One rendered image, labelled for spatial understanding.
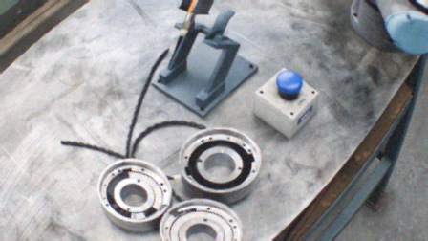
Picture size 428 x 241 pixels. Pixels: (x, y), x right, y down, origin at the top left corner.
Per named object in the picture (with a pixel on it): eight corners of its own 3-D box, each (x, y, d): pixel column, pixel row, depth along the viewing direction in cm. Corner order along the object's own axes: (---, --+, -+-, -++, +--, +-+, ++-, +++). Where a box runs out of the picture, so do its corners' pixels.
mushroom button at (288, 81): (289, 117, 94) (292, 93, 90) (268, 101, 96) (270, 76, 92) (305, 101, 96) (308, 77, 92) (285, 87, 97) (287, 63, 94)
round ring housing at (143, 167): (181, 231, 84) (180, 217, 81) (111, 238, 83) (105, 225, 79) (163, 171, 91) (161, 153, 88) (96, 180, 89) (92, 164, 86)
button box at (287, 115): (289, 140, 94) (293, 118, 91) (252, 114, 97) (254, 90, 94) (320, 109, 98) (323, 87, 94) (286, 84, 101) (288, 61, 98)
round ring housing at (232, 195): (246, 139, 94) (247, 120, 91) (267, 198, 88) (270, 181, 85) (171, 155, 93) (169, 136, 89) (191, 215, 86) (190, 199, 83)
